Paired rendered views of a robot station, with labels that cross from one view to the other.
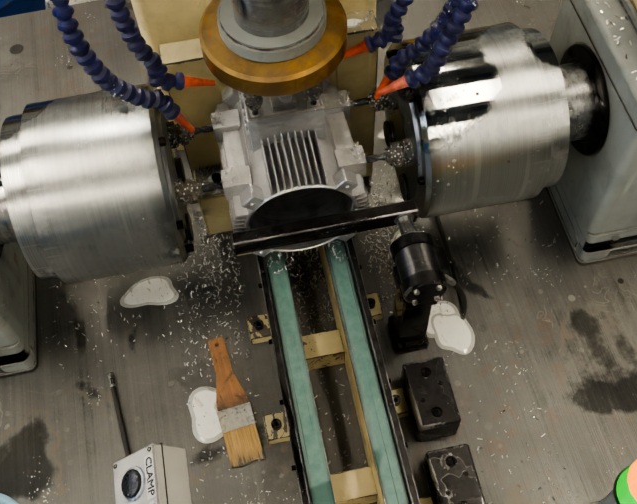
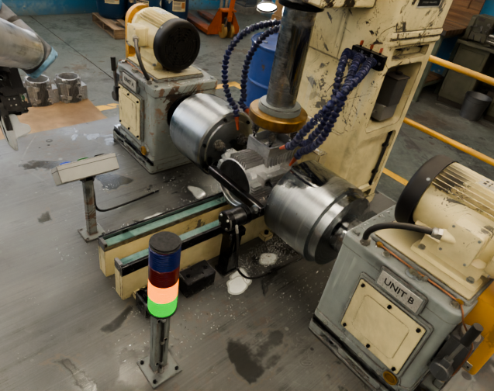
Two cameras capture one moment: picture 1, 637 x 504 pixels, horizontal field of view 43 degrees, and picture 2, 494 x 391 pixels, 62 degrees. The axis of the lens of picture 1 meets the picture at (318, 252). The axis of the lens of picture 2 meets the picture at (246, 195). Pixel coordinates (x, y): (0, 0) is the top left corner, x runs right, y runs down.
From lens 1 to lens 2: 0.88 m
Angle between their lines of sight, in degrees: 41
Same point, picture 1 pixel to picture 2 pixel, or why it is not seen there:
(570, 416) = (220, 344)
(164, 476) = (104, 159)
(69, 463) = (119, 191)
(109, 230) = (188, 127)
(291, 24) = (275, 103)
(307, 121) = (263, 151)
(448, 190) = (272, 207)
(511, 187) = (292, 230)
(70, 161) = (202, 104)
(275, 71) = (258, 112)
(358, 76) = not seen: hidden behind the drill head
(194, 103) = not seen: hidden behind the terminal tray
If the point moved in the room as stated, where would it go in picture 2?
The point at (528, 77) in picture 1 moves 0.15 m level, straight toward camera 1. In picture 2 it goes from (332, 192) to (278, 192)
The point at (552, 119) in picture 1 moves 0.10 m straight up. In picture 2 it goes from (325, 215) to (336, 183)
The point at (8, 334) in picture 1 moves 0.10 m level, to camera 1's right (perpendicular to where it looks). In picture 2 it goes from (153, 149) to (164, 162)
